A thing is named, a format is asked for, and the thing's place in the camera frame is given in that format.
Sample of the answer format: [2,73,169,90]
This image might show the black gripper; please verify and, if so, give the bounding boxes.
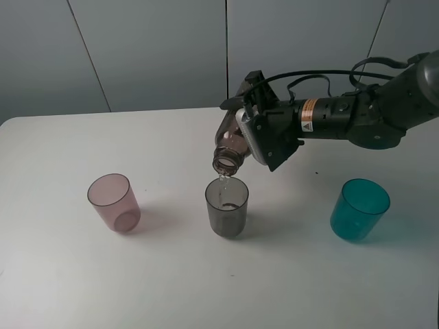
[219,97,346,171]

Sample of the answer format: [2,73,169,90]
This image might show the brown translucent plastic bottle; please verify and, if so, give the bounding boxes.
[213,110,250,177]

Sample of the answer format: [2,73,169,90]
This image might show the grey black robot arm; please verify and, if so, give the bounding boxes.
[213,52,438,176]

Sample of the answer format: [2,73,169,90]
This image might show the grey translucent plastic cup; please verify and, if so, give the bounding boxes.
[204,177,249,239]

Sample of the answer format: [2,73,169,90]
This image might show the teal translucent plastic cup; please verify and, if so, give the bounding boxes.
[330,178,390,242]

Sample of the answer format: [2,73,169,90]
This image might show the pink translucent plastic cup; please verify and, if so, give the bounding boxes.
[87,173,141,233]

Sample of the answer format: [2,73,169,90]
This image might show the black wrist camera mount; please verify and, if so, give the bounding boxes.
[236,70,279,114]

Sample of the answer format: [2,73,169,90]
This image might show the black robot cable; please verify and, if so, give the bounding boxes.
[244,56,418,103]

